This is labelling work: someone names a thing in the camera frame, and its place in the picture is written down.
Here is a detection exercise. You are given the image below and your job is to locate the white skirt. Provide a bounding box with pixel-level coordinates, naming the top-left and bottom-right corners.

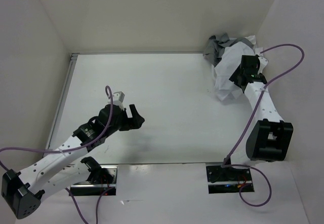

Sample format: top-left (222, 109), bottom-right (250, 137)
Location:
top-left (214, 42), bottom-right (255, 104)

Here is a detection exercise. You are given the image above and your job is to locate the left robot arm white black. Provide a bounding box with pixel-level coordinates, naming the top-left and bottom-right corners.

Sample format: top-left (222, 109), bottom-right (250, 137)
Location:
top-left (1, 104), bottom-right (145, 219)

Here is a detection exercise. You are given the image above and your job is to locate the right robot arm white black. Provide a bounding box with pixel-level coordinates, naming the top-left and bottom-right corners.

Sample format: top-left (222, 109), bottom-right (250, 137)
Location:
top-left (222, 55), bottom-right (294, 180)

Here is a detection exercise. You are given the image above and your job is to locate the white laundry basket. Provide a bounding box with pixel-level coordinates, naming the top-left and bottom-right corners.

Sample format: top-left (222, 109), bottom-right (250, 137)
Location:
top-left (245, 35), bottom-right (268, 73)

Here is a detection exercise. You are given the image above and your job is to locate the grey skirt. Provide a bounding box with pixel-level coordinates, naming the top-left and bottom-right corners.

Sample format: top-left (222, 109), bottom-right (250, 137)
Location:
top-left (203, 33), bottom-right (254, 67)

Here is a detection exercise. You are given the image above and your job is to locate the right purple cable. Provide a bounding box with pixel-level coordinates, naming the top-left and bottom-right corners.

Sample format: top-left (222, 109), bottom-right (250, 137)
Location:
top-left (222, 44), bottom-right (305, 207)

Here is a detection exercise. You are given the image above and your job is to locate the purple cable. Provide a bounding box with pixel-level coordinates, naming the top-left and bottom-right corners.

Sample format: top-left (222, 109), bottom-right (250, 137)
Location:
top-left (222, 44), bottom-right (305, 207)
top-left (0, 85), bottom-right (116, 224)

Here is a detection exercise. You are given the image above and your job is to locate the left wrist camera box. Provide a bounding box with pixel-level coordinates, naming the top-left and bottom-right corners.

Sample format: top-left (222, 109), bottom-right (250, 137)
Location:
top-left (112, 91), bottom-right (125, 106)

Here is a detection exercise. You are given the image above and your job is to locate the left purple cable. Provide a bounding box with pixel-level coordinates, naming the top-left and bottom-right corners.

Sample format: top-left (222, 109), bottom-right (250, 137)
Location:
top-left (0, 85), bottom-right (116, 224)

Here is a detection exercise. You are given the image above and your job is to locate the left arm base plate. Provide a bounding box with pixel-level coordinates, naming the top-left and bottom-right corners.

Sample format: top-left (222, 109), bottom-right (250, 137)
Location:
top-left (69, 165), bottom-right (118, 196)

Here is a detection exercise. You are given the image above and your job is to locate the aluminium table edge rail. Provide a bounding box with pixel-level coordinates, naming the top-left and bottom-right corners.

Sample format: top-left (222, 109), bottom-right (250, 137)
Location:
top-left (50, 53), bottom-right (210, 153)

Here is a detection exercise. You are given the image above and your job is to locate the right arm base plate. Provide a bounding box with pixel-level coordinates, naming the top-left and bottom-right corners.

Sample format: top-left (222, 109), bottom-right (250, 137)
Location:
top-left (206, 164), bottom-right (254, 194)

